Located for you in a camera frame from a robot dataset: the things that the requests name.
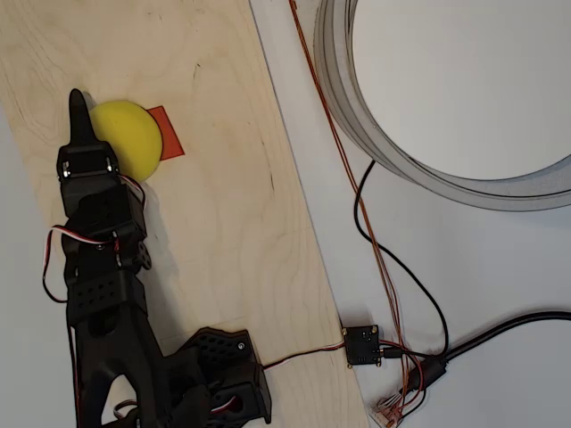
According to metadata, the large grey round rim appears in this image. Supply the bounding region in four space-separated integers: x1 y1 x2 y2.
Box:
313 0 571 213

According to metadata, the small black controller board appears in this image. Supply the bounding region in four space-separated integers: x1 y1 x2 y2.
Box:
341 324 384 369

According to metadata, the black cable connector sleeve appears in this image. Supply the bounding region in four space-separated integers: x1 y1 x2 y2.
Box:
409 358 450 394

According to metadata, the clear plastic wire connector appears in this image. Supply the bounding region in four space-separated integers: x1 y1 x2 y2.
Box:
368 395 408 428

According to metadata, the thick black cable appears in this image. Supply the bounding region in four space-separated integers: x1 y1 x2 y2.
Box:
447 314 571 363
445 310 571 356

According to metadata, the thin black cable with plug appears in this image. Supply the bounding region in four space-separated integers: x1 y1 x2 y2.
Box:
353 160 450 361

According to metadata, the thin copper wire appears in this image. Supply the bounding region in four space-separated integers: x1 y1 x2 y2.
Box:
289 0 405 402
288 0 408 400

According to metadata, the red paper square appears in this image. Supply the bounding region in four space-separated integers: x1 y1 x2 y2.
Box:
146 105 186 161

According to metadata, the white red black servo cable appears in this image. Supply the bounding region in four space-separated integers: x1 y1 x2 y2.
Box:
41 226 121 305
261 341 348 371
118 174 148 207

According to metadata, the light plywood board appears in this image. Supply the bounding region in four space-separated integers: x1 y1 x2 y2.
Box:
0 0 371 428

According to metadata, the yellow foam ball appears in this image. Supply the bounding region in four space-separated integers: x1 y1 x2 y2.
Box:
88 100 164 183

